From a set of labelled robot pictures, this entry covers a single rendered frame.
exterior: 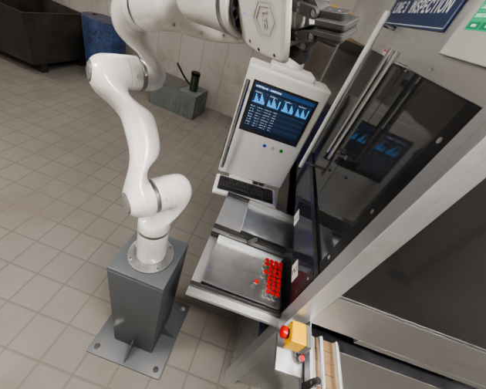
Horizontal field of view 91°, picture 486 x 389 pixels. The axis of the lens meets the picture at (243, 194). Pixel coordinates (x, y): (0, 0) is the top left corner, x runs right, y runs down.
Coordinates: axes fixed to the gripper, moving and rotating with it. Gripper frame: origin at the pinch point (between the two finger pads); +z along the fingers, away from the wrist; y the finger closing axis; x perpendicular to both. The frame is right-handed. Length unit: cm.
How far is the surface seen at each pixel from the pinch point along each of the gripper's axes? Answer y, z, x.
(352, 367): -120, 37, 0
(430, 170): -28.3, 15.0, 19.7
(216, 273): -92, -25, -22
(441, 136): -25.0, 12.4, 26.4
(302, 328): -85, 14, -11
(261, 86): -58, -80, 59
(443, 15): -15, -7, 61
